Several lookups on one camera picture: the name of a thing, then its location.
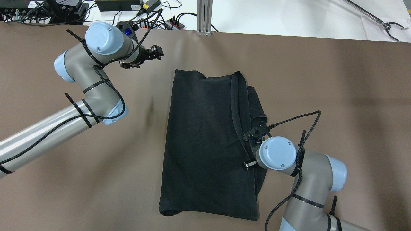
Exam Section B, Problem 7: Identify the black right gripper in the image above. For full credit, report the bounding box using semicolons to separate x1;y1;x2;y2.
242;117;272;171

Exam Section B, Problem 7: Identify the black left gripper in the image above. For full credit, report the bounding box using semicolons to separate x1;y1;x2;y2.
116;21;164;70

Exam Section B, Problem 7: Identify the black printed t-shirt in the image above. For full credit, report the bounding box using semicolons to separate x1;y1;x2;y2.
159;70;267;221

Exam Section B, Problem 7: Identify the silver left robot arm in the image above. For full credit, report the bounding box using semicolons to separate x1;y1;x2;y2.
1;22;163;178

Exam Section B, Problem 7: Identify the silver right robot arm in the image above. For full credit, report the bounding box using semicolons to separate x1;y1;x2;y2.
243;111;365;231

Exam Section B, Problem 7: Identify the red black power strip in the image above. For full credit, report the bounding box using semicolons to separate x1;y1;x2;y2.
137;18;186;30

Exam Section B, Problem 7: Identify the black power adapter yellow label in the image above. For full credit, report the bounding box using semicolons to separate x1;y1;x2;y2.
136;0;161;17

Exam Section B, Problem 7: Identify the black flat box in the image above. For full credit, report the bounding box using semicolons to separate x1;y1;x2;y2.
95;0;144;12

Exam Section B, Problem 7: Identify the metal reacher grabber tool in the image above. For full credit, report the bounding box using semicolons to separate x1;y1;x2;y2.
343;0;409;42

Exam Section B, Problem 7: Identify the aluminium frame post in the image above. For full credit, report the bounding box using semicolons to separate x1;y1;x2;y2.
197;0;213;36

